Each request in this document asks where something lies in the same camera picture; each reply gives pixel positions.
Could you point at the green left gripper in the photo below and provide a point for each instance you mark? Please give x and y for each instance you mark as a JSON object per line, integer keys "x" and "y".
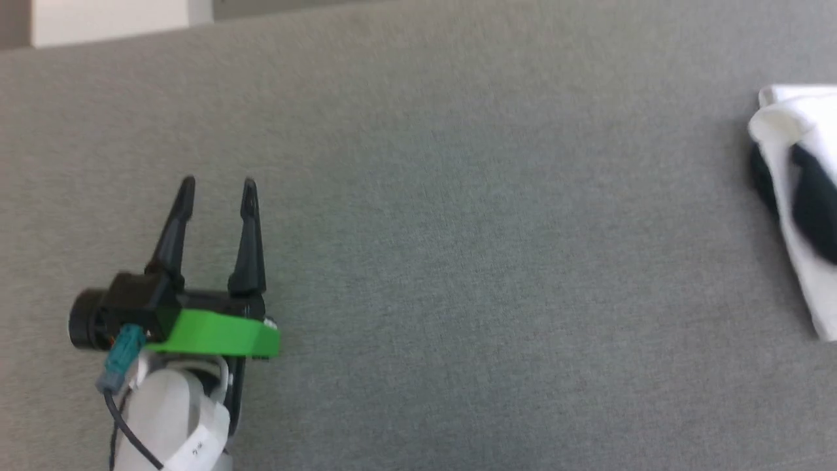
{"x": 216, "y": 333}

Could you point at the white and black shirt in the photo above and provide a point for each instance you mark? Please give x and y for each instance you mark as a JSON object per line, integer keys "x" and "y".
{"x": 785, "y": 124}

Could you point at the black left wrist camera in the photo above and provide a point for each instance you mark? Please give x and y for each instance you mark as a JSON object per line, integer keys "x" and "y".
{"x": 127, "y": 301}

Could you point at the white rectangular box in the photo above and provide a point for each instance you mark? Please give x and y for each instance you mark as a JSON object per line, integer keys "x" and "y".
{"x": 111, "y": 19}

